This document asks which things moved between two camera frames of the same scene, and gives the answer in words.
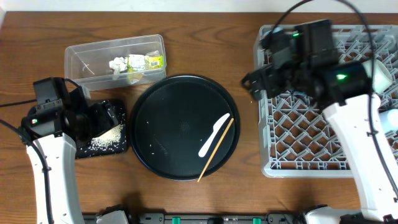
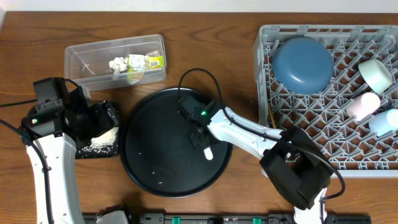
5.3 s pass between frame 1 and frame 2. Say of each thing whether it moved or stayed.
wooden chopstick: moved
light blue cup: stayed
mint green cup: stayed
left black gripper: stayed
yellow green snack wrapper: stayed
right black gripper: moved
